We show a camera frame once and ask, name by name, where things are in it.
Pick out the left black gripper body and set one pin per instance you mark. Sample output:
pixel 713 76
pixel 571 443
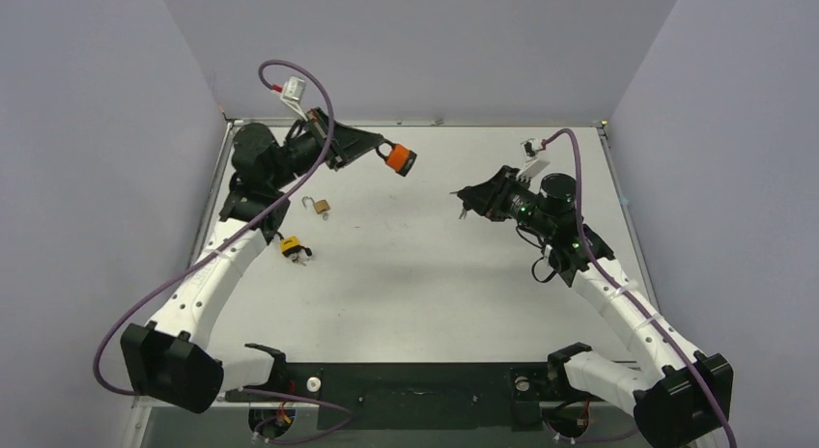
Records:
pixel 304 151

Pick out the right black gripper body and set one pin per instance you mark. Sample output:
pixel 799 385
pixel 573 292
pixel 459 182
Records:
pixel 498 197

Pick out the orange black padlock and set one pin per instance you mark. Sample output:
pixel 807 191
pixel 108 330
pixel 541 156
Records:
pixel 397 157

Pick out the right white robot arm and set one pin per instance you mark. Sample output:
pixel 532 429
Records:
pixel 589 267

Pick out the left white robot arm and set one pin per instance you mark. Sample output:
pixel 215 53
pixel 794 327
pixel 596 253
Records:
pixel 247 224

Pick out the small brass padlock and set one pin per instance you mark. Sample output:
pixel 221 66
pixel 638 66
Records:
pixel 320 207

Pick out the yellow padlock with keys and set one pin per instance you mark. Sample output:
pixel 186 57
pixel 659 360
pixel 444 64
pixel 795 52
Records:
pixel 293 250

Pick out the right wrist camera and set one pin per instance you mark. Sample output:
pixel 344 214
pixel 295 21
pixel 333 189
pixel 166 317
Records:
pixel 535 160

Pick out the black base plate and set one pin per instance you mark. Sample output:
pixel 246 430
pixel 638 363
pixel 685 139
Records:
pixel 430 396

